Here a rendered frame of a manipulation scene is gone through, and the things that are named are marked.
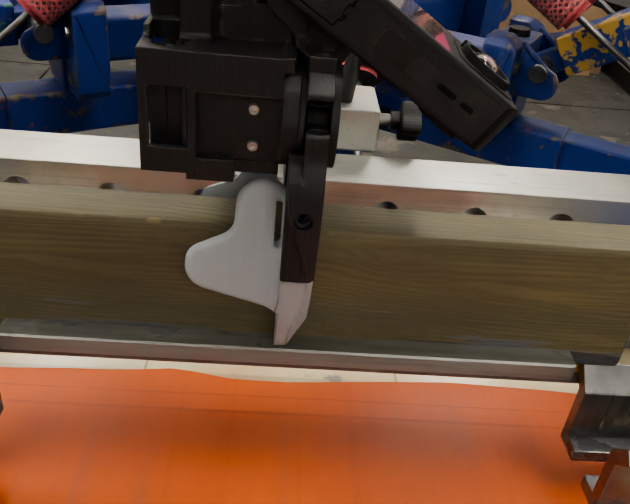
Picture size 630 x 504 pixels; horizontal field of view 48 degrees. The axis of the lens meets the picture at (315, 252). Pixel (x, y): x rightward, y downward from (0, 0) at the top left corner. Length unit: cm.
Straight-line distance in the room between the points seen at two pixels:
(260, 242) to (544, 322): 16
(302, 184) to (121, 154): 28
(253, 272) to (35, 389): 20
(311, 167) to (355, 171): 26
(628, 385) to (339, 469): 17
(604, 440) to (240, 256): 24
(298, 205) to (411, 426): 21
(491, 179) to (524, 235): 21
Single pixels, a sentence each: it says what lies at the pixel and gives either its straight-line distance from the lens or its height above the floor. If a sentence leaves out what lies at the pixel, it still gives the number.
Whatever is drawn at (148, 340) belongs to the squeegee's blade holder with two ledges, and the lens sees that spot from 37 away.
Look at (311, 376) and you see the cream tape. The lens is 47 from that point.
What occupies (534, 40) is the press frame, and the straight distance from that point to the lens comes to 99.
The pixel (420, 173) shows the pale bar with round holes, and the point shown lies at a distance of 55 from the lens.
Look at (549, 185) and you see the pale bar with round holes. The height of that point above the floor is 104.
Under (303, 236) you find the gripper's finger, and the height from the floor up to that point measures 112.
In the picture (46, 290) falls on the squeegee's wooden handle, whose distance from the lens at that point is 38.
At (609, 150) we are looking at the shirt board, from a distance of 101.
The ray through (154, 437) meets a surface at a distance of 44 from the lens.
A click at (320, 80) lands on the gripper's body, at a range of 29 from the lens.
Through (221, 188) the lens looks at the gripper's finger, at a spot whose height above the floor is 110.
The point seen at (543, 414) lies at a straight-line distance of 49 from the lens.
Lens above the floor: 128
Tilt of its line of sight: 33 degrees down
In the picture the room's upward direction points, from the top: 6 degrees clockwise
